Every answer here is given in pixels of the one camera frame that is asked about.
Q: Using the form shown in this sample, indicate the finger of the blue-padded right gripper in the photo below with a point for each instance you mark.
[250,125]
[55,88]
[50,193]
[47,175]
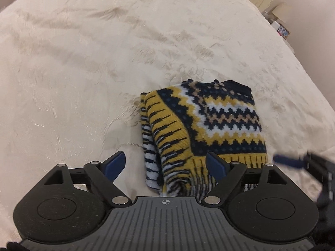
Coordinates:
[288,161]

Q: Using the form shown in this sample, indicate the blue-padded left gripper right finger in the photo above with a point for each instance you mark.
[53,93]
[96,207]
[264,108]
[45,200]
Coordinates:
[228,177]

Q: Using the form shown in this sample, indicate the cream textured bedspread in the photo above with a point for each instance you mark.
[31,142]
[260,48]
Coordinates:
[72,72]

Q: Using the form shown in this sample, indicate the navy yellow patterned knit sweater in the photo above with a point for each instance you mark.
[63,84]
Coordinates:
[181,124]

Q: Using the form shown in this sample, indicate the cream right nightstand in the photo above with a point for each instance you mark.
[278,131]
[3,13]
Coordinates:
[277,18]

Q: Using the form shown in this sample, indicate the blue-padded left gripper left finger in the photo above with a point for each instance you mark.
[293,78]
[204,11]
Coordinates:
[101,176]

